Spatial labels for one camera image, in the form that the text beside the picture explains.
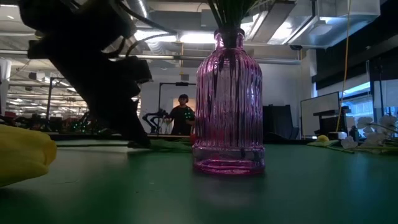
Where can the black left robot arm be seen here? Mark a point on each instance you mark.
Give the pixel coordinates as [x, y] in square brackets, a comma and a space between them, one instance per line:
[77, 18]

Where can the black panel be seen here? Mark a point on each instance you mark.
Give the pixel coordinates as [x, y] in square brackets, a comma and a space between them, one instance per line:
[280, 121]

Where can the ceiling strip light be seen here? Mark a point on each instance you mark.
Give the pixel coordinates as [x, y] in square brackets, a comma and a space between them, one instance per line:
[192, 38]

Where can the black rectangular stand frame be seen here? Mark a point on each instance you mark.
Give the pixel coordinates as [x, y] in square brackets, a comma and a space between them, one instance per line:
[182, 83]

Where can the silver ceiling duct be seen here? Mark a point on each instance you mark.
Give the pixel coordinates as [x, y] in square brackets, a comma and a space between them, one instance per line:
[311, 28]

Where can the pink ribbed glass vase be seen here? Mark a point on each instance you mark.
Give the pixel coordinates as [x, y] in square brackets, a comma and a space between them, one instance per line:
[228, 109]

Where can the blue artificial flower bunch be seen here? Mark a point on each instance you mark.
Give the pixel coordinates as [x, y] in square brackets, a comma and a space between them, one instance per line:
[230, 15]

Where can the white cup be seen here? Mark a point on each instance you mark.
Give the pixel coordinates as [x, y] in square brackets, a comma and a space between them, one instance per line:
[339, 135]

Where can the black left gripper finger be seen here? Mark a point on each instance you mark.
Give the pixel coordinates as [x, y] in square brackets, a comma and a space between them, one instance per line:
[124, 124]

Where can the white board screen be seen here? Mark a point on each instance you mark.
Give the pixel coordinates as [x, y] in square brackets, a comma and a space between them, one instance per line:
[320, 112]

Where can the white artificial flower bunch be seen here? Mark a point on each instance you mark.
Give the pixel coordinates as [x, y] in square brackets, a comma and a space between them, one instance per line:
[373, 138]

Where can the dome ceiling camera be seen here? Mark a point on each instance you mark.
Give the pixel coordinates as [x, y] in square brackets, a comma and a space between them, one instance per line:
[295, 47]

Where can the yellow artificial tulip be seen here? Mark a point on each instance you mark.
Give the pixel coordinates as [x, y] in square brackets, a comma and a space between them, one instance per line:
[21, 152]
[323, 138]

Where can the black background robot arm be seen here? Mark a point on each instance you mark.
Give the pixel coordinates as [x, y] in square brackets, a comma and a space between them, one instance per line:
[152, 119]

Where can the person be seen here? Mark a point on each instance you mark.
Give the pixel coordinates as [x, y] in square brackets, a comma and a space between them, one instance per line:
[182, 118]

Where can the grey ceiling pipe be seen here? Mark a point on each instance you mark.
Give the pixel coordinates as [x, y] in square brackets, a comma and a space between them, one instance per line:
[174, 57]

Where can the black desk equipment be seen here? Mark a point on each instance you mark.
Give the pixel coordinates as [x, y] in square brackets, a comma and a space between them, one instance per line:
[329, 123]

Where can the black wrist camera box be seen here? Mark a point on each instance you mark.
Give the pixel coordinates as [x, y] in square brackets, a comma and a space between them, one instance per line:
[135, 71]

